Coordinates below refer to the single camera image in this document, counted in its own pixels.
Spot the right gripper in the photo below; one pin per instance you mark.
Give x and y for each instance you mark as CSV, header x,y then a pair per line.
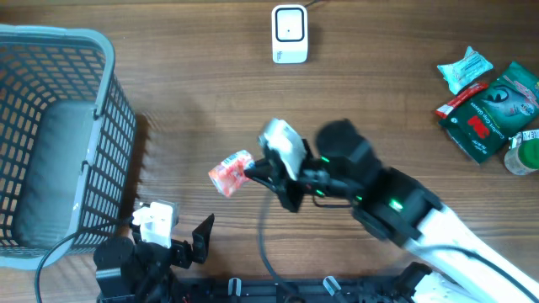
x,y
280,181

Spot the mint tissue pack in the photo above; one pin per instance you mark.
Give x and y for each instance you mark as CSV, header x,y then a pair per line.
x,y
461,73

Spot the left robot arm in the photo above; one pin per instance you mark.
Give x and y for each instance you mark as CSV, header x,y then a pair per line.
x,y
132,270

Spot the red tissue box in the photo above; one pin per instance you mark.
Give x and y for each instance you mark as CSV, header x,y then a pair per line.
x,y
229,176

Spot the long red sachet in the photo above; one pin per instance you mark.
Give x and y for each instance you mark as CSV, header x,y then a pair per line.
x,y
444,110

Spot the small green white box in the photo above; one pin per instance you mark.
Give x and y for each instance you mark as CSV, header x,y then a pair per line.
x,y
522,136

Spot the chicken seasoning jar green lid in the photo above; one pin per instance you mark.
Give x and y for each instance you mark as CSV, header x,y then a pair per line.
x,y
523,159

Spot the grey plastic mesh basket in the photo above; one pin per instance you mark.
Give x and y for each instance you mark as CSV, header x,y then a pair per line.
x,y
67,134

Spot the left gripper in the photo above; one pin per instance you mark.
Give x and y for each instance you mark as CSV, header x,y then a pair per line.
x,y
183,257

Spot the green 3M gloves packet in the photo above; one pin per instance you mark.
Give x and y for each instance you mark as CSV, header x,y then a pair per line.
x,y
486,121

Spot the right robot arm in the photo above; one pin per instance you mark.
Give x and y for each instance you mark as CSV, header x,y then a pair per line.
x,y
390,205

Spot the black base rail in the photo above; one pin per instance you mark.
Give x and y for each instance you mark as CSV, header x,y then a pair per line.
x,y
359,290

